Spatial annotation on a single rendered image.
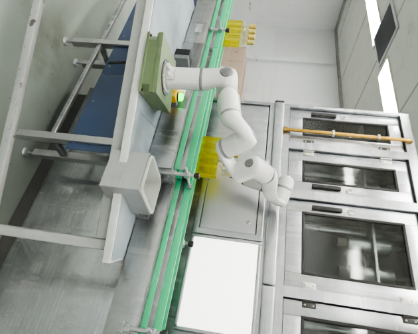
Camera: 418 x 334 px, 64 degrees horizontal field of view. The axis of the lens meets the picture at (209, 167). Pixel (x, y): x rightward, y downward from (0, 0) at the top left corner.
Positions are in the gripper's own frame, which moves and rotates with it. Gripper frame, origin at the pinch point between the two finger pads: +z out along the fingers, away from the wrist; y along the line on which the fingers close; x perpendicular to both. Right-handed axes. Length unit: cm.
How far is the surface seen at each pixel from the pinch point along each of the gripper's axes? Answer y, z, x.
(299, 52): -311, 53, -508
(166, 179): 10.8, 24.6, 21.2
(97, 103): 13, 80, -5
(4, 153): 28, 87, 45
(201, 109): 13.4, 27.3, -22.1
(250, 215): -13.0, -13.8, 12.1
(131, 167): 33, 31, 32
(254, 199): -12.9, -12.5, 2.6
